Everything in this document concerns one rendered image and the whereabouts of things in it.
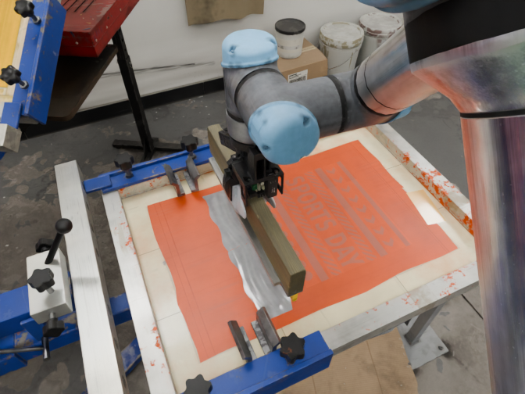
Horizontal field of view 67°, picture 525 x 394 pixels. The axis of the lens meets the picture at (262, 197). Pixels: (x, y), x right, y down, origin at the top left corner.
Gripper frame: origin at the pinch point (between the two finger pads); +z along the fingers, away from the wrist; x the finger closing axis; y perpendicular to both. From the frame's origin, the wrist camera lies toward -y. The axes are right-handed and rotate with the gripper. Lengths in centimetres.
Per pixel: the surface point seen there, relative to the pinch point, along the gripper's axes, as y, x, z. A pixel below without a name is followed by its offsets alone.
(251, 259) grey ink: 4.1, -1.8, 13.3
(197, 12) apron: -194, 46, 46
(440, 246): 18.0, 38.3, 13.7
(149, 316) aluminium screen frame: 9.5, -24.7, 10.2
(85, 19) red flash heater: -95, -18, -2
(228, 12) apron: -195, 67, 50
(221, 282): 6.4, -9.5, 13.7
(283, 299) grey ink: 15.2, 0.5, 13.4
